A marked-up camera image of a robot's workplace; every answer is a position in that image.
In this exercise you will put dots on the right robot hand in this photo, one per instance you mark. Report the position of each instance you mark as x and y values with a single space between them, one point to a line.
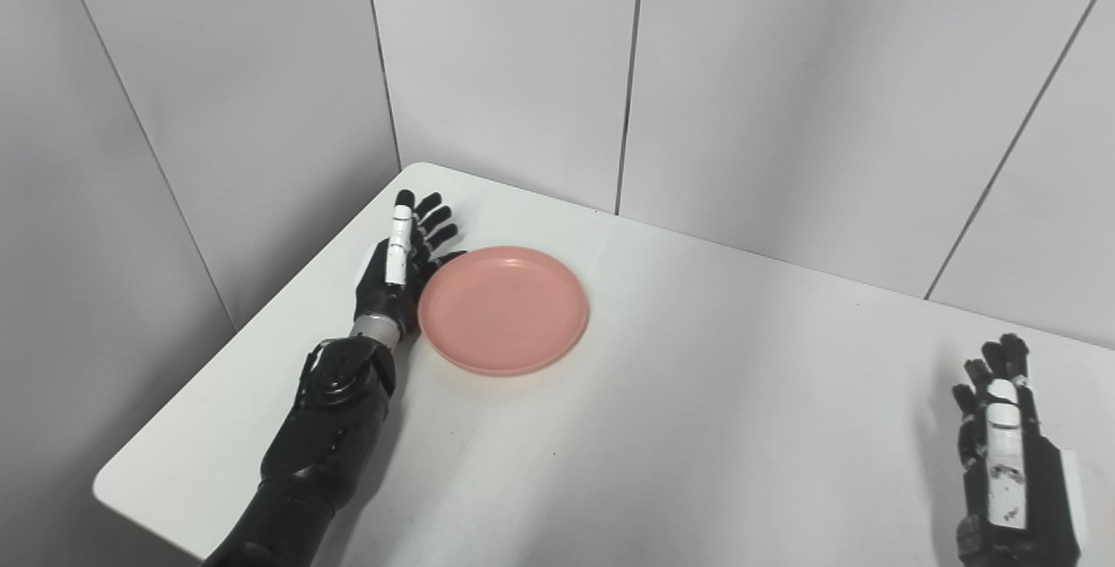
1010 480

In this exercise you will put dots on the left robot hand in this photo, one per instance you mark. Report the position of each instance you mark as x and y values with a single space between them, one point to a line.
396 266

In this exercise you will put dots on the pink plate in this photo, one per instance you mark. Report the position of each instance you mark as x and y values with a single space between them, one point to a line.
503 310

